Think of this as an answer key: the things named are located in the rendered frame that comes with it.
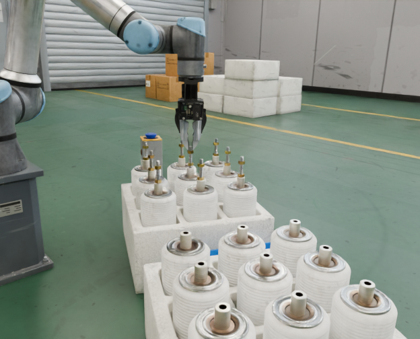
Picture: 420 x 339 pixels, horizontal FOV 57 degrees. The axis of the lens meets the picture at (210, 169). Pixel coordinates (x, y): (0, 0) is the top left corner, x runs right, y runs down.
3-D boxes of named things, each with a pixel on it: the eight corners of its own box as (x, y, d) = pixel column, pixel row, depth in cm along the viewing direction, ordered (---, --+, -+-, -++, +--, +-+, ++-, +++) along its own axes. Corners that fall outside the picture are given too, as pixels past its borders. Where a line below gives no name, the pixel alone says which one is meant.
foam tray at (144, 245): (135, 294, 103) (133, 233, 98) (123, 231, 139) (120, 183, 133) (270, 274, 114) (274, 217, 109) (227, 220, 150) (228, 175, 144)
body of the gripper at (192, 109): (176, 122, 107) (176, 77, 104) (178, 117, 116) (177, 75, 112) (204, 122, 108) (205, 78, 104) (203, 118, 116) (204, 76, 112)
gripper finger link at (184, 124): (178, 153, 112) (179, 120, 109) (178, 148, 117) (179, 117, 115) (188, 153, 112) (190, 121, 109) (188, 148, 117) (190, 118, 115)
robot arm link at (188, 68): (178, 60, 111) (206, 60, 111) (178, 76, 112) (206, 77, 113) (176, 60, 104) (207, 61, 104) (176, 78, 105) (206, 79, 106)
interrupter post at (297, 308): (293, 319, 57) (295, 300, 56) (286, 309, 59) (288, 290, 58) (308, 317, 57) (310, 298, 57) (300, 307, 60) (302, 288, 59)
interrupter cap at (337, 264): (316, 277, 68) (317, 274, 68) (295, 255, 75) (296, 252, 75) (354, 271, 70) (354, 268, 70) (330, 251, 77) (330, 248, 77)
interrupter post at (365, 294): (363, 307, 60) (365, 288, 59) (353, 298, 62) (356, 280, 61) (375, 305, 61) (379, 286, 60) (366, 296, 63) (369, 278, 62)
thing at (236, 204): (217, 238, 120) (219, 182, 115) (246, 235, 122) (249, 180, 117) (227, 253, 111) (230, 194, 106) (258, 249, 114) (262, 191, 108)
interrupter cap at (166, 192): (178, 195, 105) (178, 192, 104) (154, 201, 100) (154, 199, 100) (161, 187, 110) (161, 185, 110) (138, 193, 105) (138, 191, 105)
